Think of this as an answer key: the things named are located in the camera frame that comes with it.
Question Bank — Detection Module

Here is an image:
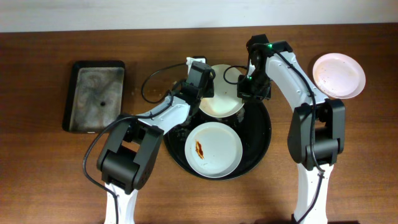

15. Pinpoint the white plate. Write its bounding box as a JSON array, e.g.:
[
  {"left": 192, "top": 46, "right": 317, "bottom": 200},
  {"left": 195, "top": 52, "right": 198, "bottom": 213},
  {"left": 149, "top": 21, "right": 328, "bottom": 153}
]
[{"left": 199, "top": 64, "right": 244, "bottom": 118}]

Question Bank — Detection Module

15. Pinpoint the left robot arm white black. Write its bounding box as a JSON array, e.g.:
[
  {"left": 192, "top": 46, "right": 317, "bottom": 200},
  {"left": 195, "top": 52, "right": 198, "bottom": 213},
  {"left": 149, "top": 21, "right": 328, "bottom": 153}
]
[{"left": 93, "top": 80, "right": 214, "bottom": 223}]

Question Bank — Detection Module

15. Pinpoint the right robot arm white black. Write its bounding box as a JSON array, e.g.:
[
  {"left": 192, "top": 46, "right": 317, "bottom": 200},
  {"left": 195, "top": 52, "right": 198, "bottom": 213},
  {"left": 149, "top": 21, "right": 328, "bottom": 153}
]
[{"left": 237, "top": 35, "right": 345, "bottom": 223}]

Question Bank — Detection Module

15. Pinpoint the black round tray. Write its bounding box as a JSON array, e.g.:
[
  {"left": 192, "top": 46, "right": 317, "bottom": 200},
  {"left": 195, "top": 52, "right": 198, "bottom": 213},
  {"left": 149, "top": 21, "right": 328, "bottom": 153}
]
[{"left": 164, "top": 103, "right": 272, "bottom": 180}]

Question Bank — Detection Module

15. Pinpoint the black rectangular soapy water tray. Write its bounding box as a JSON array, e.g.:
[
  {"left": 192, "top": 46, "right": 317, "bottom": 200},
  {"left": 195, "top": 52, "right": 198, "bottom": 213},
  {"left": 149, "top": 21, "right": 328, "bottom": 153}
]
[{"left": 62, "top": 60, "right": 125, "bottom": 133}]

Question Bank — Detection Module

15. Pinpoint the light blue plate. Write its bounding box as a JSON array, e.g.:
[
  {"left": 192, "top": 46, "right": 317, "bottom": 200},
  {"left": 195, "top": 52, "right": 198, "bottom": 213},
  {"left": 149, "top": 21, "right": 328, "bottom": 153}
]
[{"left": 184, "top": 122, "right": 243, "bottom": 179}]

